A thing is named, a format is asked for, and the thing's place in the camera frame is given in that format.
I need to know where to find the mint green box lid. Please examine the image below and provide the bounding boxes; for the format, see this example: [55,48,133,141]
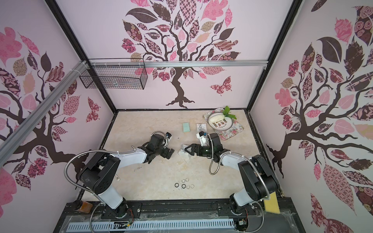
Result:
[182,122,190,133]

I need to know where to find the clear plastic ring bag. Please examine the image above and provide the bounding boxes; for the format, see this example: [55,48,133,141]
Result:
[197,123,207,133]

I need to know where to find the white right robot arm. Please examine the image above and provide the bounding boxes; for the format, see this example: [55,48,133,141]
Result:
[182,132,280,215]

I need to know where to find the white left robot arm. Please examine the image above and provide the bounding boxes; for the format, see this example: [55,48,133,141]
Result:
[78,131,174,218]

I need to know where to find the white round printed plate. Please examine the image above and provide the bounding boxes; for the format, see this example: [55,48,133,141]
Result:
[207,112,234,131]

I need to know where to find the white toy radish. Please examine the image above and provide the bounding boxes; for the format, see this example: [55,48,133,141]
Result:
[209,106,237,123]

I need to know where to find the yellow sponge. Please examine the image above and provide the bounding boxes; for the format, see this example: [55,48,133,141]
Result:
[264,192,281,214]

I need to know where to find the brown bottle left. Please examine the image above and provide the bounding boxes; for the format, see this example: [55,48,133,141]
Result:
[72,200,93,214]

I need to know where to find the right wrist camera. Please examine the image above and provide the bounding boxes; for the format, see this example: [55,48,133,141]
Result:
[196,131,209,146]

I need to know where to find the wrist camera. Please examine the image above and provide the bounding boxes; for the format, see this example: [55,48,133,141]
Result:
[165,132,172,145]
[196,131,209,146]

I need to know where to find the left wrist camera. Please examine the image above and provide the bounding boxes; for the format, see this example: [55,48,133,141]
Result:
[165,132,172,145]

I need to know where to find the right metal conduit cable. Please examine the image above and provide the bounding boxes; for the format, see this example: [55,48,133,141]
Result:
[207,133,272,233]

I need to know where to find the metal conduit cable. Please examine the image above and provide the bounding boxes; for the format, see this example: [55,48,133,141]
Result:
[207,133,272,233]
[64,130,170,233]

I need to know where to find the left metal conduit cable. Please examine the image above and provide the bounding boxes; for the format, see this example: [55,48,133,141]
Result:
[64,130,170,233]

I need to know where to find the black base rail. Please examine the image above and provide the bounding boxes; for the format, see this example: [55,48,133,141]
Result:
[98,197,263,222]

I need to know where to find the white slotted cable duct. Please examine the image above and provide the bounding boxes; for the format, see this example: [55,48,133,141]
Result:
[60,218,236,233]

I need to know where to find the black wire basket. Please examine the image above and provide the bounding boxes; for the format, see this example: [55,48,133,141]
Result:
[79,58,148,90]

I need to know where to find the rear aluminium rail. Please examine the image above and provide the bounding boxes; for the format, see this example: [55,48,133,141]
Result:
[90,60,268,68]

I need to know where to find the aluminium rail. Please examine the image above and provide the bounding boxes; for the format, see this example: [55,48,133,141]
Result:
[90,60,268,68]
[1,61,88,167]

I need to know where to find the left aluminium rail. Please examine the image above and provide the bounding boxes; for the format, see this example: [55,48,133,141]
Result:
[1,61,88,167]

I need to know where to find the black corner frame post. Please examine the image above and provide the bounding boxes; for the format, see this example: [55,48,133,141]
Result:
[246,0,304,112]

